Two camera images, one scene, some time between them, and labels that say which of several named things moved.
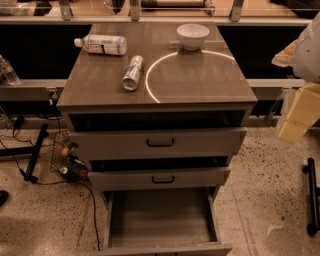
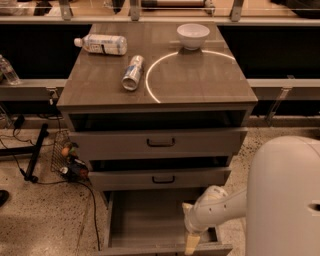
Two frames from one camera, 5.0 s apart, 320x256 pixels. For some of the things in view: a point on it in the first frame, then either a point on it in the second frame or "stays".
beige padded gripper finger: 303,114 -> 210,209
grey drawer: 166,221 stays
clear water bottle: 8,72 stays
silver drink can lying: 132,72 stays
